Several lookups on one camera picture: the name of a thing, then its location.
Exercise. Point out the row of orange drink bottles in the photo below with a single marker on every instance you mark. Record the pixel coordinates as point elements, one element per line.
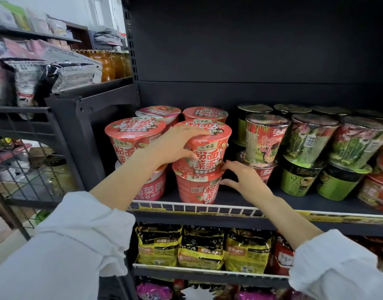
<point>108,65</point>

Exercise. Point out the person's right forearm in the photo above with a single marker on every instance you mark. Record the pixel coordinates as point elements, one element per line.
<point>291,221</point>

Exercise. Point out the red lidded noodle bowl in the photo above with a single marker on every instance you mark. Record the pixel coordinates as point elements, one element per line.
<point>197,190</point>
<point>210,149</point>

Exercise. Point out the yellow black noodle packet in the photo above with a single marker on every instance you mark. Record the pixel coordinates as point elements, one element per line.
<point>201,248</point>
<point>247,251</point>
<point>158,246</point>

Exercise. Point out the person's left hand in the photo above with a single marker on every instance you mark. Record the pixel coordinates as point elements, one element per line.
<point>171,146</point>

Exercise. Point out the red noodle cup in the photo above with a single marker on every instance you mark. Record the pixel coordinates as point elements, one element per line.
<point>377,187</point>
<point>266,173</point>

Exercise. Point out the yellow shelf label strip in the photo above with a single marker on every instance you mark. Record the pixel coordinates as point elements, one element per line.
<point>344,218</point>

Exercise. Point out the brown wooden cabinet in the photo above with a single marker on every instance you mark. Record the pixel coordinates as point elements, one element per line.
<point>82,35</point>

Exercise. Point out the row of pink packets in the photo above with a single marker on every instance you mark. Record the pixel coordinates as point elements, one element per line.
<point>38,48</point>

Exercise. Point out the person's right thumb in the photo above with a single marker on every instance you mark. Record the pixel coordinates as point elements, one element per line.
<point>229,165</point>

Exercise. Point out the grey white snack bag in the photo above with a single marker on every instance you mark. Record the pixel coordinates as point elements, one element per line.
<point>25,81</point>
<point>74,76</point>

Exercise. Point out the person's left thumb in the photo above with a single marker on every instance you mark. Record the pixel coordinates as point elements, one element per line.
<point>190,154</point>

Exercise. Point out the person's right hand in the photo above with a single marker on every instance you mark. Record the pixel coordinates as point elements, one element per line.
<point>251,184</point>

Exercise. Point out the row of pale packets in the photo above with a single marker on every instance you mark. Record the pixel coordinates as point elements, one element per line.
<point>25,18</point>

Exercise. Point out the person's left forearm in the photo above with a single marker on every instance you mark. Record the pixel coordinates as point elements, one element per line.
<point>125,178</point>

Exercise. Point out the red white noodle packet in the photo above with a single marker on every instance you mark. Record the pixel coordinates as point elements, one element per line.
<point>283,256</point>

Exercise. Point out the white long-sleeve shirt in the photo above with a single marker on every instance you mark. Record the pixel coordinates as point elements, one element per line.
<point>69,246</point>

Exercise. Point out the row of tall printed noodle cups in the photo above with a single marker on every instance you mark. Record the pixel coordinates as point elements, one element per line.
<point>307,137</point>

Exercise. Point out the dark metal shelving unit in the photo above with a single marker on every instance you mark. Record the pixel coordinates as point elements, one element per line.
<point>247,53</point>

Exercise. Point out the pink snack packet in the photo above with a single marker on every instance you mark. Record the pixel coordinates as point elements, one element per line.
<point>154,292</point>

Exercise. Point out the stack of red noodle bowls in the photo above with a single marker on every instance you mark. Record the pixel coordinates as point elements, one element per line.
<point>132,137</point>

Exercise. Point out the green black noodle cup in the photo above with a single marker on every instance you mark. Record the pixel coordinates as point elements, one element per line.
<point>299,181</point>
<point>338,182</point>

